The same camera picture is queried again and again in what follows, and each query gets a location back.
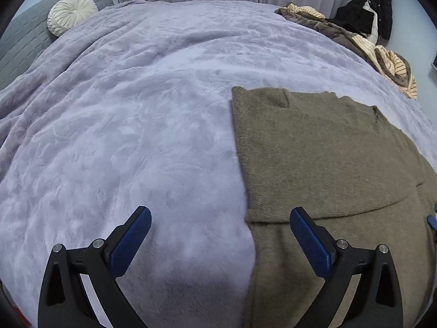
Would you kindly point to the olive green knit sweater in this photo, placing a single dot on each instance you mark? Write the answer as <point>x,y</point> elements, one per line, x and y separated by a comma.
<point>324,150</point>

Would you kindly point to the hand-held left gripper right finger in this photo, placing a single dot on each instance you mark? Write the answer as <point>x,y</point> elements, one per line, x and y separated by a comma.
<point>312,242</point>

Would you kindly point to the round cream pleated pillow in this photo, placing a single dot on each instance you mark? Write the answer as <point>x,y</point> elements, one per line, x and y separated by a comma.
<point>71,13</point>

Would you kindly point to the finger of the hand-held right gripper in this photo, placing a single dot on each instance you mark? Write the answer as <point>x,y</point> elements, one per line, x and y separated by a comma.
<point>432,221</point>

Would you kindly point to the cream brown striped cloth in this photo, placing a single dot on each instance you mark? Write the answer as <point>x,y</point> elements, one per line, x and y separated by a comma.
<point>392,58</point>

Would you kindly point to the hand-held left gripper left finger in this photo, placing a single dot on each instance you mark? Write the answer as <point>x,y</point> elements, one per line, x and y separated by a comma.
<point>131,242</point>

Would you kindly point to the black hanging jacket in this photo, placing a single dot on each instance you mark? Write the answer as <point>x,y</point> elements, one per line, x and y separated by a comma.
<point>382,6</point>

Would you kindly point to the grey quilted headboard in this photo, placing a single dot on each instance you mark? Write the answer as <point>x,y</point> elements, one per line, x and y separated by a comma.
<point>20,41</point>

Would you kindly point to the lavender plush blanket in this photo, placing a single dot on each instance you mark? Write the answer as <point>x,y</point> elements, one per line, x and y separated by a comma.
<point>136,126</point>

